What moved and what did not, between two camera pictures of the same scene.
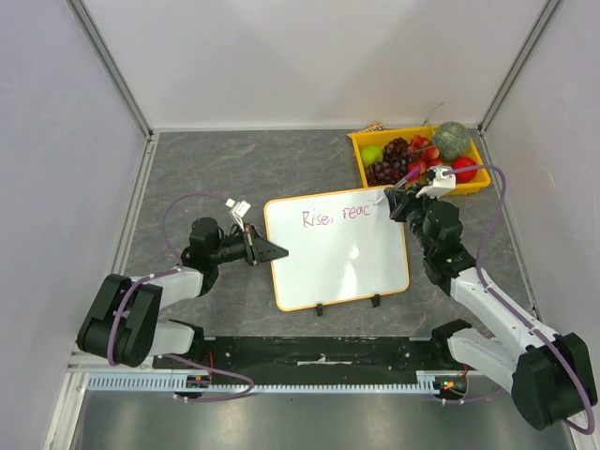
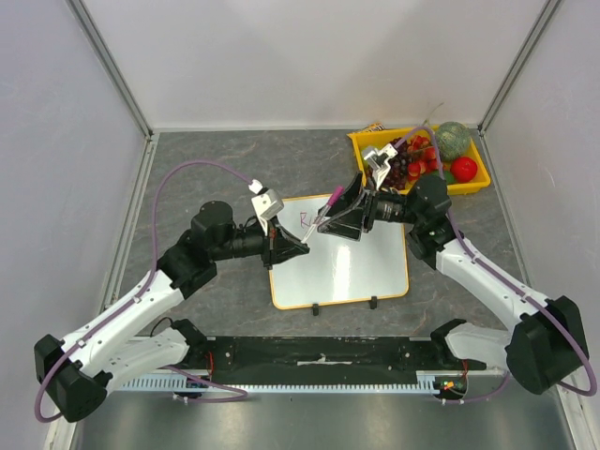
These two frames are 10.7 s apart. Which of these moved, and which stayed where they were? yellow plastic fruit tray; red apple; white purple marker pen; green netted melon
Moved: white purple marker pen
Stayed: red apple; yellow plastic fruit tray; green netted melon
